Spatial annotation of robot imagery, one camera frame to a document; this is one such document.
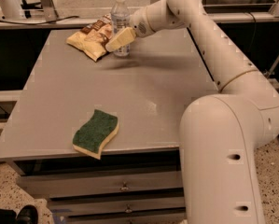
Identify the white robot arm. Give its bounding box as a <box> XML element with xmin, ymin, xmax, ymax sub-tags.
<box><xmin>106</xmin><ymin>0</ymin><xmax>279</xmax><ymax>224</ymax></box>

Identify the clear blue plastic water bottle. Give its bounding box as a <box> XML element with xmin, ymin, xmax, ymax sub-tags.
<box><xmin>110</xmin><ymin>0</ymin><xmax>132</xmax><ymax>58</ymax></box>

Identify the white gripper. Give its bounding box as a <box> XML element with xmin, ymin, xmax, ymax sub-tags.
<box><xmin>105</xmin><ymin>7</ymin><xmax>155</xmax><ymax>52</ymax></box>

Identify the black shoe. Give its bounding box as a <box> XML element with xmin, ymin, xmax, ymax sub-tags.
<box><xmin>15</xmin><ymin>205</ymin><xmax>38</xmax><ymax>224</ymax></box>

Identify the grey drawer cabinet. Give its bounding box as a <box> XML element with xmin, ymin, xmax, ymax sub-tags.
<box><xmin>0</xmin><ymin>29</ymin><xmax>215</xmax><ymax>224</ymax></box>

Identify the black cable on rail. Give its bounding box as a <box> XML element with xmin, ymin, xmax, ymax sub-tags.
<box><xmin>0</xmin><ymin>15</ymin><xmax>81</xmax><ymax>26</ymax></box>

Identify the brown yellow chip bag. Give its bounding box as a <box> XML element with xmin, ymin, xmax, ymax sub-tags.
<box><xmin>66</xmin><ymin>14</ymin><xmax>112</xmax><ymax>62</ymax></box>

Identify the green yellow sponge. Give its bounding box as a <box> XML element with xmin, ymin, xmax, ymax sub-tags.
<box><xmin>73</xmin><ymin>109</ymin><xmax>119</xmax><ymax>160</ymax></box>

